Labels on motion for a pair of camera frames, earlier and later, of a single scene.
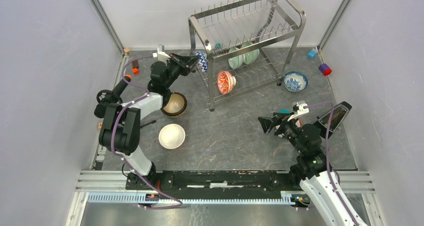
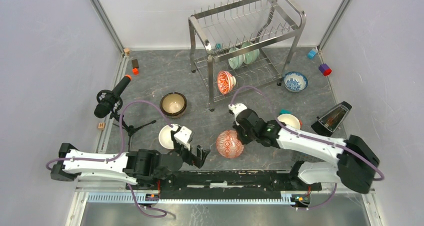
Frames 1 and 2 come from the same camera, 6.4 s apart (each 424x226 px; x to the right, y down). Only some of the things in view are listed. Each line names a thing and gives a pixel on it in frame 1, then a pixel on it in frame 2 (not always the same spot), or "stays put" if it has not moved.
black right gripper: [267, 123] to [242, 139]
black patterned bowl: [175, 104] stays put
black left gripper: [188, 61] to [198, 160]
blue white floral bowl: [295, 81] stays put
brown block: [135, 63] stays put
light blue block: [311, 54] stays put
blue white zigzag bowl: [202, 60] to [228, 145]
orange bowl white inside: [172, 136] stays put
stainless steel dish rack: [244, 43] stays put
